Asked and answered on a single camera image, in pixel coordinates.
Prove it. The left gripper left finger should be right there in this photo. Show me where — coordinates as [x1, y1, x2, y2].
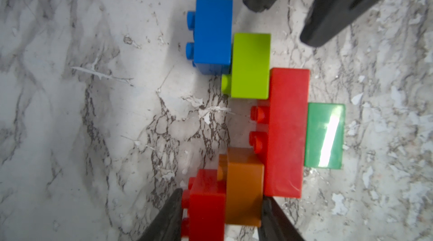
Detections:
[138, 189, 183, 241]

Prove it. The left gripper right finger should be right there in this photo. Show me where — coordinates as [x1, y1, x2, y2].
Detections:
[258, 197, 304, 241]

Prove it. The small red lego brick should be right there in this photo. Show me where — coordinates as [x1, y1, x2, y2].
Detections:
[181, 169, 226, 241]

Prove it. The blue lego brick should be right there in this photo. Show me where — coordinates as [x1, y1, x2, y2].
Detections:
[186, 0, 233, 75]

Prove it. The orange lego brick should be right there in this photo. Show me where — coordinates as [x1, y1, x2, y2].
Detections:
[217, 147, 265, 227]

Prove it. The long red lego brick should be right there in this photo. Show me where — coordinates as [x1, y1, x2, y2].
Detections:
[249, 68, 310, 198]

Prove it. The lime green lego brick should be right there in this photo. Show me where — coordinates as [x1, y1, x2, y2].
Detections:
[221, 33, 271, 100]

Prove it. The dark green lego brick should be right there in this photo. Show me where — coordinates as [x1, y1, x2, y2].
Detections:
[304, 103, 346, 169]

